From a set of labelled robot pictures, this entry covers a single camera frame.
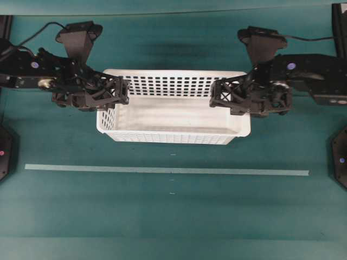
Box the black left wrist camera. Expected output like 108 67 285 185
56 21 103 64

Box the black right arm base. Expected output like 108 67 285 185
326 125 346 192

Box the black frame post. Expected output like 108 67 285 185
332 3 346 59
0 15 13 40

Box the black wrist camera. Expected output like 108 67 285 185
56 21 103 64
237 26 287 67

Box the black left camera cable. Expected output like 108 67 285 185
10 22 67 51

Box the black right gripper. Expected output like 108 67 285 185
209 66 292 117

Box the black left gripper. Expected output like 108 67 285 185
52 58 130 112

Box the black left frame post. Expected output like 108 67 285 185
0 15 13 40

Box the white perforated plastic basket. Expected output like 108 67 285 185
97 69 251 145

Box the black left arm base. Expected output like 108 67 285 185
1 124 20 183

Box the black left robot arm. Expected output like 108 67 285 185
1 37 129 112

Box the black right camera cable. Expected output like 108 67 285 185
279 34 336 42

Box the light green tape strip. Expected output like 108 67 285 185
24 164 309 177

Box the black camera cable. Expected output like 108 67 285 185
10 22 67 51
279 34 336 42

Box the black right frame post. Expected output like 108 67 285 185
332 3 346 59

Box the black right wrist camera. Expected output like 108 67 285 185
237 26 287 67

